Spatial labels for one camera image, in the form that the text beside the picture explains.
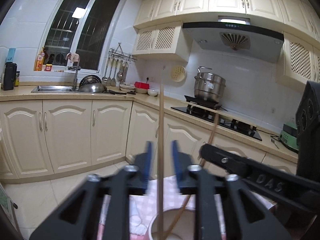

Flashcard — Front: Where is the wooden chopstick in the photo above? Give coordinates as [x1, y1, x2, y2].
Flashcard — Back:
[157, 64, 166, 239]
[163, 113, 219, 239]

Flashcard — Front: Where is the green appliance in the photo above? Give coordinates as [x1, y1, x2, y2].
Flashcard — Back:
[279, 122, 299, 153]

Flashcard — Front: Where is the pink checkered tablecloth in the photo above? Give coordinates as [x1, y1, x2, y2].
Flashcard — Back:
[97, 176, 274, 239]

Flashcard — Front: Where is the pink utensil cup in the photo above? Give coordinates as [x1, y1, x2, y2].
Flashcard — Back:
[147, 208, 196, 240]

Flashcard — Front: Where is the black gas stove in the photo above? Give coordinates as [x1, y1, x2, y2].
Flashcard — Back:
[171, 95, 263, 142]

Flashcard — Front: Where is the range hood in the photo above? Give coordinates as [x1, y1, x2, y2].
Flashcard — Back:
[182, 21, 284, 63]

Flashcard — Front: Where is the red container on counter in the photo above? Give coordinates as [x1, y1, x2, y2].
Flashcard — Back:
[134, 82, 150, 90]

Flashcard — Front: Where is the steel bowl by sink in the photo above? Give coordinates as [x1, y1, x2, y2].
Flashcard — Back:
[78, 83, 106, 93]

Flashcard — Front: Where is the steel stock pot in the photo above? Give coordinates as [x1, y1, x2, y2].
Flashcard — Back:
[194, 66, 226, 103]

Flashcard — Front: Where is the steel colander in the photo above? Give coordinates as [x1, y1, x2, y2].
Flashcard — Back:
[79, 75, 101, 87]

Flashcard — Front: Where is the hanging utensil rack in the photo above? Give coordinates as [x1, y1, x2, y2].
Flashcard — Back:
[101, 42, 137, 87]

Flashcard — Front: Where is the round bamboo mat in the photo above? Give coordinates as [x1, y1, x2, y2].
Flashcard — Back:
[170, 65, 186, 82]

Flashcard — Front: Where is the steel faucet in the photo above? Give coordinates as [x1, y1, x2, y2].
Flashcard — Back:
[67, 66, 81, 91]

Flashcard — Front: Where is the steel sink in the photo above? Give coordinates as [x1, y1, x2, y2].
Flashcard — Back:
[31, 85, 73, 93]

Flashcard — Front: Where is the orange bottle on sill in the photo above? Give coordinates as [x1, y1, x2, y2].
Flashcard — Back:
[34, 47, 45, 72]

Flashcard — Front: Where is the window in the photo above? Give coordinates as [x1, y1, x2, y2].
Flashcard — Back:
[43, 0, 121, 73]

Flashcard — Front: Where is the black kettle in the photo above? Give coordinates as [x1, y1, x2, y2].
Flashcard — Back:
[3, 62, 17, 90]

